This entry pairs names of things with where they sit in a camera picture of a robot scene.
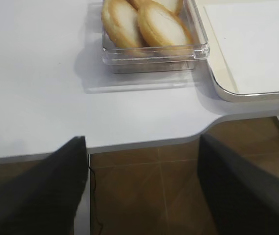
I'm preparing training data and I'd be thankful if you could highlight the rear bun half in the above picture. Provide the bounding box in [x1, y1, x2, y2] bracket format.
[127, 0, 184, 15]

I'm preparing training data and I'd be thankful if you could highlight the thin black cable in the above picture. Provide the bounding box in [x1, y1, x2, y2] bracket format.
[88, 153, 104, 235]

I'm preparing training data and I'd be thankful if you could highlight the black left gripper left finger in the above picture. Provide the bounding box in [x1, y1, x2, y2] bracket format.
[0, 137, 88, 235]

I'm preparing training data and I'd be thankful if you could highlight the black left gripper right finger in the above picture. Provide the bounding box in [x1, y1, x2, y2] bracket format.
[197, 134, 279, 235]

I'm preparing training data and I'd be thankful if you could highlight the front middle bun half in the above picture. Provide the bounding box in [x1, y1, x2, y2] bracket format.
[101, 0, 146, 48]

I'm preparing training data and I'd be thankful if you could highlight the clear plastic bun container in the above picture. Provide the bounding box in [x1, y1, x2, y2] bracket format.
[82, 0, 210, 94]

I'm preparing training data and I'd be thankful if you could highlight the white metal tray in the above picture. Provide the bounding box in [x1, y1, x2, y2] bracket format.
[195, 0, 279, 102]

